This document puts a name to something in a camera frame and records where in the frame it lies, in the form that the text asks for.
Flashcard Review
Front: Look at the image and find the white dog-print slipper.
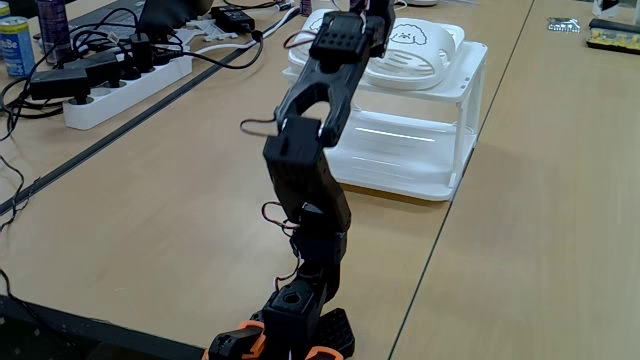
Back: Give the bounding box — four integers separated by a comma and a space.
287, 8, 331, 71
362, 17, 466, 92

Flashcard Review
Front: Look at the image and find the white plastic shoe rack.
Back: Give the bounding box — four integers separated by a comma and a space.
282, 39, 489, 202

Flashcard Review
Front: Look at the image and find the black power adapter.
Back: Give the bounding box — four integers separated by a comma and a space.
209, 4, 256, 35

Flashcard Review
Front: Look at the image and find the silver foil packet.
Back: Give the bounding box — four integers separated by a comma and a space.
546, 16, 582, 34

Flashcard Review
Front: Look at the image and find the dark laptop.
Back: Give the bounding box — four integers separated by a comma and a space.
69, 0, 216, 44

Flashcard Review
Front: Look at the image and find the black and yellow box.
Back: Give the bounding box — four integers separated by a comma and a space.
585, 17, 640, 55

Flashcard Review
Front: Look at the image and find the clear plastic box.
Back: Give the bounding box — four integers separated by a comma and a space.
592, 0, 640, 21

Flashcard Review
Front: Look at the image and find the black power plug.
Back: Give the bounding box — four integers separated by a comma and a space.
128, 32, 156, 75

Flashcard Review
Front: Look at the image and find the white power strip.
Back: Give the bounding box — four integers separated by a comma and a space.
62, 53, 194, 131

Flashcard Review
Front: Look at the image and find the black plug adapter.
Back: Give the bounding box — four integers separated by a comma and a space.
29, 67, 92, 105
64, 49, 125, 90

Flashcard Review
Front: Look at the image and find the tall purple drink can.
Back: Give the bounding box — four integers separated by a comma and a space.
35, 0, 74, 66

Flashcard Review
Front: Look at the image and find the orange table clamp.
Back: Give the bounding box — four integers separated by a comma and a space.
304, 345, 346, 360
202, 319, 269, 360

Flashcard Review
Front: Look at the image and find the blue drink can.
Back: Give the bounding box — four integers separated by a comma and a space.
0, 15, 37, 79

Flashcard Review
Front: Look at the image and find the white cable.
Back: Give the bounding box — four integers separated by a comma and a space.
192, 4, 301, 56

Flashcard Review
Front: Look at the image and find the black cable with connector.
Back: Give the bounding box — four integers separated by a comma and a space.
149, 29, 265, 71

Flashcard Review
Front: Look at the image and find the white printed bracket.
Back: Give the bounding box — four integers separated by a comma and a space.
172, 18, 240, 51

